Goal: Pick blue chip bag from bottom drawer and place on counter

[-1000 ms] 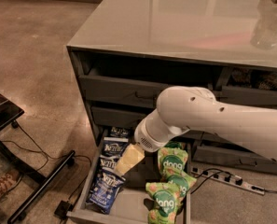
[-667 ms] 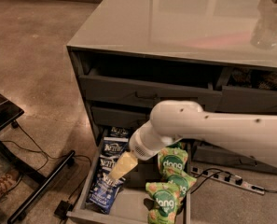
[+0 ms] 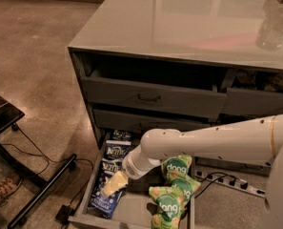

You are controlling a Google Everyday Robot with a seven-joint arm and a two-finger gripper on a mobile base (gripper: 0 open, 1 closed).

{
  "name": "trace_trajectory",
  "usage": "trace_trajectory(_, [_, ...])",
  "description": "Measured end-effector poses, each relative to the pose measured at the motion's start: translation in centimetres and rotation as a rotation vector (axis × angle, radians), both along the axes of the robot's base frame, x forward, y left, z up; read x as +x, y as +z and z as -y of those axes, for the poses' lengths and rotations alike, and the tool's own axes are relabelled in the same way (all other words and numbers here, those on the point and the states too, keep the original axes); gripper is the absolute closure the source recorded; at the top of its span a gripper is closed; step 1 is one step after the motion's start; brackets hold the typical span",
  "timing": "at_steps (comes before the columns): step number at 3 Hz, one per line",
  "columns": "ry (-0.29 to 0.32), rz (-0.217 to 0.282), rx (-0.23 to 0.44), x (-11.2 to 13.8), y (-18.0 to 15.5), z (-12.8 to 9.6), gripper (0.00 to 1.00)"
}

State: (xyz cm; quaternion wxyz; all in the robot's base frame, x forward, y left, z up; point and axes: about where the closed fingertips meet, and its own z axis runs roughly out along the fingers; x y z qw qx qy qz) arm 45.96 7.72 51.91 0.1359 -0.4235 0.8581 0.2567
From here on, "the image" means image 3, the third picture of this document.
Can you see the snacks in top right drawer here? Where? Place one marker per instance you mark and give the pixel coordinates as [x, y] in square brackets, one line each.
[262, 81]

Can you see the white power strip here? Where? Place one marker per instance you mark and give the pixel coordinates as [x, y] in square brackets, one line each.
[230, 181]

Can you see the green dang bag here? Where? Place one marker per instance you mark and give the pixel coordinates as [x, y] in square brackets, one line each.
[169, 207]
[181, 163]
[183, 181]

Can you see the blue kettle chip bag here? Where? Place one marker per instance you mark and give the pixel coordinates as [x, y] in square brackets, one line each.
[115, 149]
[121, 135]
[110, 167]
[104, 205]

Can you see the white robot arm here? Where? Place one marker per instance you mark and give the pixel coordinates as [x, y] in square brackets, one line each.
[257, 141]

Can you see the black rolling stand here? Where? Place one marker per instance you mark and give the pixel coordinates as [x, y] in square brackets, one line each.
[9, 115]

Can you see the bottom left open drawer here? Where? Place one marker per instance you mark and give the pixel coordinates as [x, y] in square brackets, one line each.
[131, 211]

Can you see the grey drawer cabinet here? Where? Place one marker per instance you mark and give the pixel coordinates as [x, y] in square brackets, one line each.
[197, 44]

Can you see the bottom right grey drawer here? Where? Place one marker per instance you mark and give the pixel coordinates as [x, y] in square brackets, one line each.
[234, 166]

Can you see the middle left grey drawer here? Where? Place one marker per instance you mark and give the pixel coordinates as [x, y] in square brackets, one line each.
[138, 123]

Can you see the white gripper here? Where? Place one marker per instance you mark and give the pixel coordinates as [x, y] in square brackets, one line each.
[131, 167]

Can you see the grey drawer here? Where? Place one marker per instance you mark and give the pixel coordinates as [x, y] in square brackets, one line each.
[138, 123]
[234, 166]
[252, 103]
[153, 97]

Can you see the brown shoe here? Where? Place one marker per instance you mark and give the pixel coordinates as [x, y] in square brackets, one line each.
[8, 185]

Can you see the black power adapter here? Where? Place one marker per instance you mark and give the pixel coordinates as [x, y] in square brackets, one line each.
[63, 214]

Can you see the top right grey drawer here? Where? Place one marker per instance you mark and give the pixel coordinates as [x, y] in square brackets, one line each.
[252, 103]

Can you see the middle green Dang bag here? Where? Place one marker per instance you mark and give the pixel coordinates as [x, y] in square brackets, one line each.
[183, 181]

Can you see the rear green Dang bag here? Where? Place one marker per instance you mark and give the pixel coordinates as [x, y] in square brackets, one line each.
[181, 163]

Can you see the top left grey drawer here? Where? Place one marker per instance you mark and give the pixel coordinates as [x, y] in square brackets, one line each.
[153, 97]

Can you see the front green Dang bag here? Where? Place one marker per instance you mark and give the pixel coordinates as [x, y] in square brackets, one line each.
[169, 207]

